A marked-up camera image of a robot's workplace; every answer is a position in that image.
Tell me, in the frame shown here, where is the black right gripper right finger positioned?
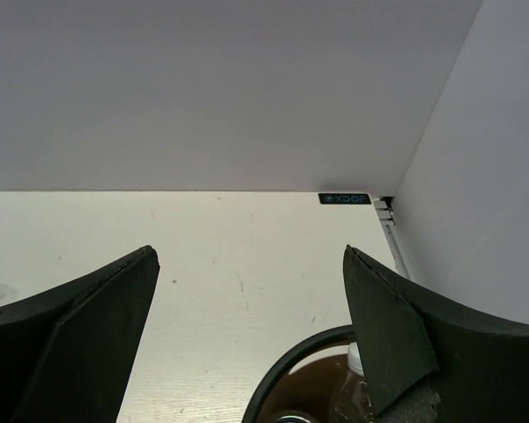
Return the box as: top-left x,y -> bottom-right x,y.
343,247 -> 529,422

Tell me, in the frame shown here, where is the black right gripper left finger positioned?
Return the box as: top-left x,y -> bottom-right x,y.
0,246 -> 160,423

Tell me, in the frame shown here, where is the clear bottle light blue label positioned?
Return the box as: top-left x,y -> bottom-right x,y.
328,343 -> 375,423

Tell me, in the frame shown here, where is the clear bottle white cap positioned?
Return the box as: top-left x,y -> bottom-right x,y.
267,410 -> 312,423

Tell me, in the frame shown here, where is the brown cylindrical bin black rim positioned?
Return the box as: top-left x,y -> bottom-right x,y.
242,325 -> 355,422

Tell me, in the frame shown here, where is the right blue logo sticker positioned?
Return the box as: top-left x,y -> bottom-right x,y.
318,193 -> 372,205

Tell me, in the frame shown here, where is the aluminium right side rail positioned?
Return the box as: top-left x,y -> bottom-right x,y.
374,197 -> 411,278

